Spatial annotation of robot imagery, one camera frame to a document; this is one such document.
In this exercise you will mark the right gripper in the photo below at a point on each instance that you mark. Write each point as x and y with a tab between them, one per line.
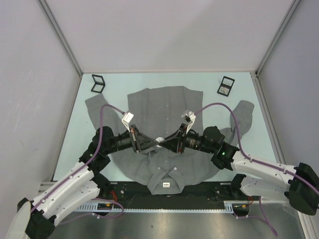
171	143

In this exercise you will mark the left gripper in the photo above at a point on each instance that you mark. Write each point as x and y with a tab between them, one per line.
139	141

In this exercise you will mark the grey button-up shirt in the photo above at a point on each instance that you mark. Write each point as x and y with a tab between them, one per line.
157	113

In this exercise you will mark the silver crystal brooch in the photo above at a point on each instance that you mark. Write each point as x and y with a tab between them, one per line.
224	90

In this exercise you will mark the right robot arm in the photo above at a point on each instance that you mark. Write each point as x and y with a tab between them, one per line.
297	185

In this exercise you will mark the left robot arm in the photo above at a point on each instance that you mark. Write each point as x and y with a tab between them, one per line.
37	218

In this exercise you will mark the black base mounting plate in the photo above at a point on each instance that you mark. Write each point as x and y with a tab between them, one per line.
218	191

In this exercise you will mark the black display box, left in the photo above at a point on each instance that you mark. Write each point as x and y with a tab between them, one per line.
99	84

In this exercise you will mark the black display box, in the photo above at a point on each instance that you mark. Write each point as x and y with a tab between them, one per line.
99	84
226	82

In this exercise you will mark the black display box, right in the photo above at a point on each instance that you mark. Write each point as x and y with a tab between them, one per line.
226	82

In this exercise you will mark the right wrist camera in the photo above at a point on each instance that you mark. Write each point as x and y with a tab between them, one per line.
189	117

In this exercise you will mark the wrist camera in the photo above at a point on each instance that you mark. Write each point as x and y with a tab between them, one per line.
189	117
127	117

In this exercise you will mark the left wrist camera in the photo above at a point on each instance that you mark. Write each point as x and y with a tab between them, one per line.
127	117

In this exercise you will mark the white slotted cable duct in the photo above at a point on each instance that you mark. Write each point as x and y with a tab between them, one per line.
188	207

